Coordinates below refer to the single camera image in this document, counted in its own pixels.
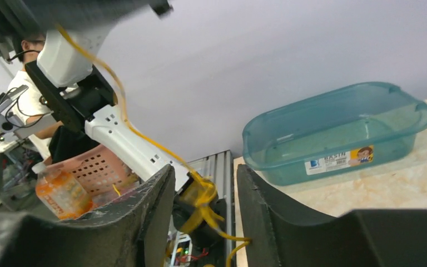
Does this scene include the orange perforated basket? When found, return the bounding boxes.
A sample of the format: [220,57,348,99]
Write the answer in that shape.
[44,145,142,206]

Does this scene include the aluminium frame post left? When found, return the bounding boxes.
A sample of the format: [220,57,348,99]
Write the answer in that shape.
[182,150,237,266]

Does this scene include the person in white shirt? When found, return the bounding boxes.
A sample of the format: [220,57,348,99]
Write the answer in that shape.
[8,32,100,162]

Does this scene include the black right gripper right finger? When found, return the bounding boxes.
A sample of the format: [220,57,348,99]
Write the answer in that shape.
[237,165,427,267]

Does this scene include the orange drink bottle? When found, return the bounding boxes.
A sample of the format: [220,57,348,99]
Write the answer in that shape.
[32,162,93,220]

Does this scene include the teal translucent plastic basin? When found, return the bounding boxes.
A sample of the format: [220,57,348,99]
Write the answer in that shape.
[242,82,427,186]

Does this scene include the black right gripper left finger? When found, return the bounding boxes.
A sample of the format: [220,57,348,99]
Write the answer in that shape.
[0,165,175,266]

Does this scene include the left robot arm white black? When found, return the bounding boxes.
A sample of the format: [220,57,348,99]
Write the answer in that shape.
[0,1,224,240]

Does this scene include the yellow wire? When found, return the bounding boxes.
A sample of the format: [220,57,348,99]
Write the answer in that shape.
[55,23,253,267]

